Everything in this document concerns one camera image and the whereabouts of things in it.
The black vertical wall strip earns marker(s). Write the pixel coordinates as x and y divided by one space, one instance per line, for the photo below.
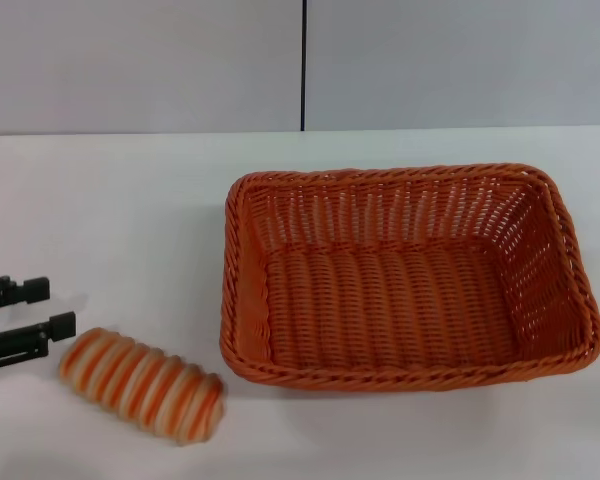
303 65

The orange cream striped bread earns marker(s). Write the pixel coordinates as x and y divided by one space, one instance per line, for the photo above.
140 385

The orange woven plastic basket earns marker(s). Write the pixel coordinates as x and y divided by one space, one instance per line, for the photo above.
405 300

